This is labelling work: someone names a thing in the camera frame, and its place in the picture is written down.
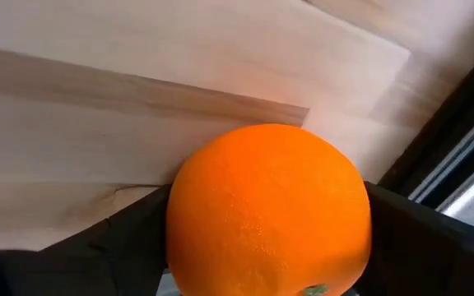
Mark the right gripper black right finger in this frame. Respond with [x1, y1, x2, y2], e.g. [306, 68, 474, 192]
[351, 180, 474, 296]

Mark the large orange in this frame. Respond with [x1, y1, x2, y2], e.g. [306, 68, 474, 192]
[165, 123, 373, 296]

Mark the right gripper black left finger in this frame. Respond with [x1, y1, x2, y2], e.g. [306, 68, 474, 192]
[0, 183, 173, 296]

